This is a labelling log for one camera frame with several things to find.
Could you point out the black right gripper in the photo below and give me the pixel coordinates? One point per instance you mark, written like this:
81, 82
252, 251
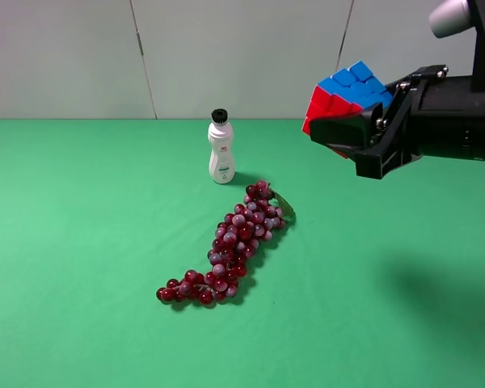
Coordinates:
376, 138

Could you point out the red white blue puzzle cube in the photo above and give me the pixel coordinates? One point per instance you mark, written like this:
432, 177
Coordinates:
348, 91

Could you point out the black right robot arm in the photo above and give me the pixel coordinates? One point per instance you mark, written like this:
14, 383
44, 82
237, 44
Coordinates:
449, 121

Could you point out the white bottle with black cap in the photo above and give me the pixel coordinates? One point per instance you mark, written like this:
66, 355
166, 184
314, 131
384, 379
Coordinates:
221, 136

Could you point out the bunch of red grapes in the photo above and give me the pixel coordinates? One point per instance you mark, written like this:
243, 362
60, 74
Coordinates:
262, 213

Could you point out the green table cloth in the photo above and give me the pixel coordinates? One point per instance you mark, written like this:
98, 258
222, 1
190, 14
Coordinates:
376, 283

